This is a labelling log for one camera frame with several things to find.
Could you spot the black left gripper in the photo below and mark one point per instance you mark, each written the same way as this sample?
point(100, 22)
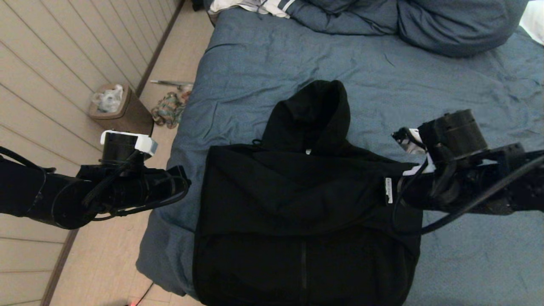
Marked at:
point(140, 187)

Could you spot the bunched blue duvet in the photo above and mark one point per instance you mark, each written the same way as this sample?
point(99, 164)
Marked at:
point(446, 25)

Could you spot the white striped garment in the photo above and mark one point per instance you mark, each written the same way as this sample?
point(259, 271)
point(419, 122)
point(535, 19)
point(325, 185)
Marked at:
point(272, 7)

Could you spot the black hoodie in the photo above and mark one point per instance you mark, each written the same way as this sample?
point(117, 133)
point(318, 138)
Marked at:
point(297, 204)

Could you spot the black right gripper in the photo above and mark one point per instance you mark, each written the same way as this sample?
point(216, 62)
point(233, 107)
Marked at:
point(425, 193)

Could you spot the white pillow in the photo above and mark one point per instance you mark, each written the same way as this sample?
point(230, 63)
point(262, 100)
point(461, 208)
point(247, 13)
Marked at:
point(536, 21)

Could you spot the brown trash bin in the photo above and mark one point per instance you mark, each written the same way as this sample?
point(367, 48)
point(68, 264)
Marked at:
point(136, 117)

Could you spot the blue bed cover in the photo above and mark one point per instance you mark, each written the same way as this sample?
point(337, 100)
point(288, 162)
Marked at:
point(425, 72)

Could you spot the clear plastic bin bag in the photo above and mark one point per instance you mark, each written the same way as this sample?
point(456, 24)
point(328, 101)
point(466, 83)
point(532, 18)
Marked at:
point(108, 101)

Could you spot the multicoloured cloth bundle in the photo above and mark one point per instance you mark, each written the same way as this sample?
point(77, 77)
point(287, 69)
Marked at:
point(170, 111)

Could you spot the small dark object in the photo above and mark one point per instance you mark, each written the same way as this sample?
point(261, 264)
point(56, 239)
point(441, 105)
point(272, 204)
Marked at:
point(197, 5)

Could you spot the thin grey rod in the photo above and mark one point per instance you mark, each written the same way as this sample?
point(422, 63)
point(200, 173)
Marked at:
point(170, 82)

